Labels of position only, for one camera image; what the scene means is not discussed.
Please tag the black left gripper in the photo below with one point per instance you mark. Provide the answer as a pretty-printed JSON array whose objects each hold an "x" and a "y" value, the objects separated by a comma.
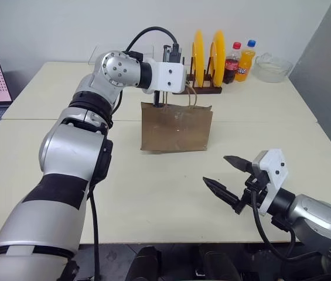
[{"x": 172, "y": 54}]

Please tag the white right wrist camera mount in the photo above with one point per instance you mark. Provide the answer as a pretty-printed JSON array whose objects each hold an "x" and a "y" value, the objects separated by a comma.
[{"x": 273, "y": 169}]

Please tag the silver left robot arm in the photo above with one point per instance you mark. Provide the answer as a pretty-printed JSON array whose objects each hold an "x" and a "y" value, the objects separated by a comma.
[{"x": 71, "y": 152}]

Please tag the orange soda bottle blue cap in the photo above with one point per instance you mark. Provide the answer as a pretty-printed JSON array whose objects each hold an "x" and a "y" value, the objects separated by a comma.
[{"x": 245, "y": 65}]

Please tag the dark rounded shape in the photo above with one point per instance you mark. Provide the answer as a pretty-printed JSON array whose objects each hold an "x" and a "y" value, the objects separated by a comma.
[
  {"x": 218, "y": 265},
  {"x": 144, "y": 265}
]

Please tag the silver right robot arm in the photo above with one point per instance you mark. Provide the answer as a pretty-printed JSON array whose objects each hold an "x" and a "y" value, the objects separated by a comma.
[{"x": 317, "y": 216}]

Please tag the cola bottle red cap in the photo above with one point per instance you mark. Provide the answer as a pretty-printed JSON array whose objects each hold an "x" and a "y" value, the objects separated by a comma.
[{"x": 231, "y": 65}]

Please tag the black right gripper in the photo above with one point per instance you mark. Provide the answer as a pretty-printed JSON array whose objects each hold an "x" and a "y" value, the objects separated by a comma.
[{"x": 251, "y": 193}]

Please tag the grey partition panel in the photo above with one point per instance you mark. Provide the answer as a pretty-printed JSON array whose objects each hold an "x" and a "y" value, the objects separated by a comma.
[{"x": 326, "y": 73}]

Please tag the brown wooden dish rack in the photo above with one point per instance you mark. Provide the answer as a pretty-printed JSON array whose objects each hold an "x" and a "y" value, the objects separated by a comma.
[{"x": 209, "y": 90}]

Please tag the brown paper bag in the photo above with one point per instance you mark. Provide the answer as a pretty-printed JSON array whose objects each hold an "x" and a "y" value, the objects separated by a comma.
[{"x": 177, "y": 131}]

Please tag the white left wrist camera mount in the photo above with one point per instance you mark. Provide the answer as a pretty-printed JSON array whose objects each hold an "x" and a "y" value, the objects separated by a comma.
[{"x": 168, "y": 76}]

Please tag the clear glass bowl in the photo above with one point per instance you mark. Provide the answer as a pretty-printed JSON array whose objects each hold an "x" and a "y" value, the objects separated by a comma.
[{"x": 273, "y": 68}]

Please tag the yellow plate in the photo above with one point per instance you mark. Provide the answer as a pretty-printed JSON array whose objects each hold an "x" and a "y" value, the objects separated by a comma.
[
  {"x": 198, "y": 55},
  {"x": 219, "y": 55}
]

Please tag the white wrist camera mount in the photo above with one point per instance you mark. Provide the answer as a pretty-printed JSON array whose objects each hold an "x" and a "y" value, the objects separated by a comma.
[
  {"x": 168, "y": 76},
  {"x": 273, "y": 169}
]

